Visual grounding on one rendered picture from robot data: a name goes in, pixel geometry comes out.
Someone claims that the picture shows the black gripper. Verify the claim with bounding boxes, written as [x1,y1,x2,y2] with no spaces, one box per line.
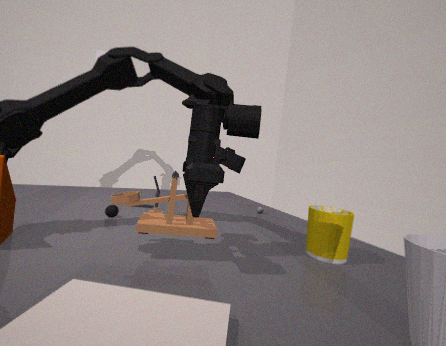
[182,131,225,218]

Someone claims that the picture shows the black ball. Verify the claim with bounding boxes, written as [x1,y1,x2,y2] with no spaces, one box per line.
[106,205,119,217]

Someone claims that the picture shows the yellow cylindrical cup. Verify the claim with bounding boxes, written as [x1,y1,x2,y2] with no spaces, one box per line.
[306,205,355,264]

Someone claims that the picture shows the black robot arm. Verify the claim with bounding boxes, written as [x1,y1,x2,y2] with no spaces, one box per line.
[0,46,262,173]

